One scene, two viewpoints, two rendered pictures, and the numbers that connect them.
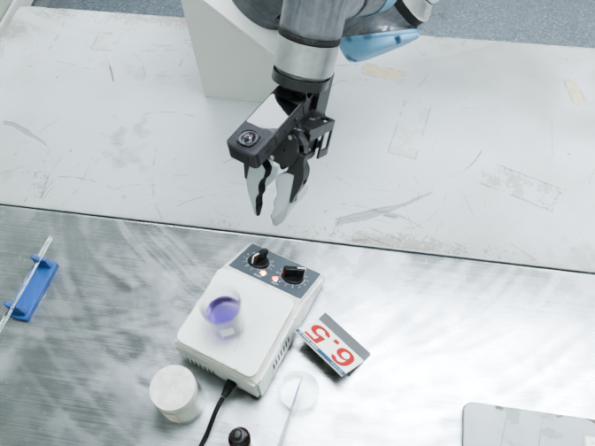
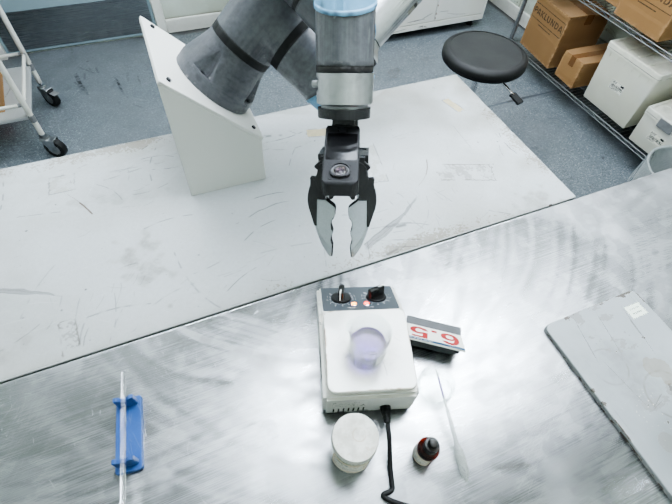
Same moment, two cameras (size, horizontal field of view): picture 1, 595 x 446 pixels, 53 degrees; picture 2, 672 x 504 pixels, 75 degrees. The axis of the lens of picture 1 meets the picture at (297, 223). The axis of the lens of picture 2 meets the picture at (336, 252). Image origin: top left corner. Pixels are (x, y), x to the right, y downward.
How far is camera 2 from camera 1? 38 cm
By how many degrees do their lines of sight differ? 22
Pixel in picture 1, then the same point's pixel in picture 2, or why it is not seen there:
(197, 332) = (345, 376)
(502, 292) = (507, 243)
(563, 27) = not seen: hidden behind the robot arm
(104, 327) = (229, 429)
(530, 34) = not seen: hidden behind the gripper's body
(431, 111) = (376, 146)
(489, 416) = (565, 327)
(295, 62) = (350, 92)
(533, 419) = (590, 313)
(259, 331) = (395, 347)
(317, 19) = (362, 46)
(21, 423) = not seen: outside the picture
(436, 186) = (416, 193)
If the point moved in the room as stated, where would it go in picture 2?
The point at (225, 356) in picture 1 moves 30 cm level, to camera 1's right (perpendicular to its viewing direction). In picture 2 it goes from (383, 382) to (530, 275)
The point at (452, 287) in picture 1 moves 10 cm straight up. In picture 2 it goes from (476, 254) to (494, 219)
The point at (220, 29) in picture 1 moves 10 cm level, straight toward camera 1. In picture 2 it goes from (204, 122) to (238, 152)
